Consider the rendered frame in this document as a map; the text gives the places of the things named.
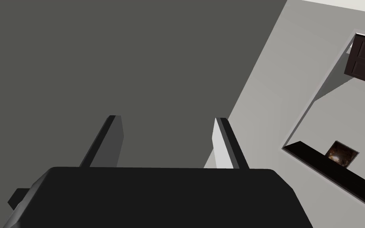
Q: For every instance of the dark framed wall picture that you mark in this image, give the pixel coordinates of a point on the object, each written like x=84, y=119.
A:
x=341, y=154

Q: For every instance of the dark brown open door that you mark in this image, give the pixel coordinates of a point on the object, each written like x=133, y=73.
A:
x=337, y=177

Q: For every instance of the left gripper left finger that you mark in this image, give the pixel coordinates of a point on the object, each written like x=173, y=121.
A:
x=106, y=145

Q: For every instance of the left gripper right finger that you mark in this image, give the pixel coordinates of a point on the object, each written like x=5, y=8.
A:
x=225, y=148

